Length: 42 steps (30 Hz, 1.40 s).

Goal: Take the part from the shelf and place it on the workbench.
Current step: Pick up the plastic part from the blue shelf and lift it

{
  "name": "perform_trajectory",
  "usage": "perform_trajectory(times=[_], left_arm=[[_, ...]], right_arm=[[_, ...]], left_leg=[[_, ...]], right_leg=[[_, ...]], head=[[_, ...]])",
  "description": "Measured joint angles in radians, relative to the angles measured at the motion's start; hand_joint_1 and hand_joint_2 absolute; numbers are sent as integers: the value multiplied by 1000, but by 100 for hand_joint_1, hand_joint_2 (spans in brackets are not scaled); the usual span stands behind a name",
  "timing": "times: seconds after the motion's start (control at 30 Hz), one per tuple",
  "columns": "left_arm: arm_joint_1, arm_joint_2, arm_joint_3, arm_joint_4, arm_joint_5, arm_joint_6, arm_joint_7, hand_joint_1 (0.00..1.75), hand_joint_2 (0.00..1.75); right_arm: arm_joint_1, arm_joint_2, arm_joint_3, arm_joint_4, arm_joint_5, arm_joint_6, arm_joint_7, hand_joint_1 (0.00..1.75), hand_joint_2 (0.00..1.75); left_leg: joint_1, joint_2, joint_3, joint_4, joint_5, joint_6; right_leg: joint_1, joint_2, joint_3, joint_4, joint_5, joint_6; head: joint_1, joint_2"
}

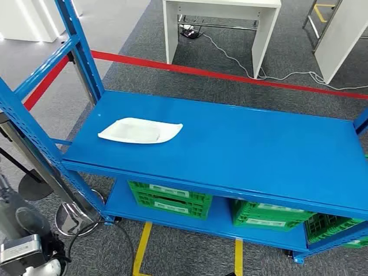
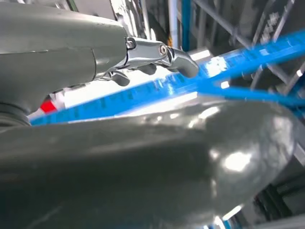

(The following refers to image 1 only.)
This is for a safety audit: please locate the red barrier belt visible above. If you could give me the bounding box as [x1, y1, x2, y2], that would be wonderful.
[23, 50, 368, 112]

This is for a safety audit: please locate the blue metal shelf rack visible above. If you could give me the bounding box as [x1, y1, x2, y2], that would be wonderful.
[0, 0, 368, 266]

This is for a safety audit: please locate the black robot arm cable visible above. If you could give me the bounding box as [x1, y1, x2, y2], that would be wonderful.
[66, 220, 136, 276]

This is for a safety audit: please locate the white desk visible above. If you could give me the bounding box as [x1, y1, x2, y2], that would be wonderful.
[162, 0, 281, 79]

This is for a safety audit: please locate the white floor cable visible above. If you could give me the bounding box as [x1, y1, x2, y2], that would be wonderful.
[201, 33, 368, 91]

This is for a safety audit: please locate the chrome stanchion post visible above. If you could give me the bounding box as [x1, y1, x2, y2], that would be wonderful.
[68, 51, 97, 106]
[0, 113, 106, 237]

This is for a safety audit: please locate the steel frame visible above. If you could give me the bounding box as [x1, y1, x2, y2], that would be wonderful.
[302, 0, 343, 53]

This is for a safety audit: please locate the white platform block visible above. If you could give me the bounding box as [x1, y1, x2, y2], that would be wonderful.
[0, 0, 84, 43]

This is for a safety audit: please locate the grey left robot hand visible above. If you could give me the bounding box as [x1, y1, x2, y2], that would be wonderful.
[0, 171, 54, 246]

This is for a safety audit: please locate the black power strip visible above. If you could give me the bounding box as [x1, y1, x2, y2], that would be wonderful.
[180, 23, 203, 40]

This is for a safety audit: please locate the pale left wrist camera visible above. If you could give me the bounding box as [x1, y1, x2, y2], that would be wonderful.
[0, 233, 44, 276]

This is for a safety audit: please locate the white curved plastic part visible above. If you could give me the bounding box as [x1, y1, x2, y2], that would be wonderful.
[97, 117, 183, 145]

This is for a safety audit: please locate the green plastic crate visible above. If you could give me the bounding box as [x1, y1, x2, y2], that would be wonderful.
[232, 199, 317, 232]
[305, 213, 368, 249]
[128, 181, 213, 221]

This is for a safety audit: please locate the white desk side panel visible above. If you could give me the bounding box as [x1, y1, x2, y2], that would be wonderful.
[314, 0, 368, 85]

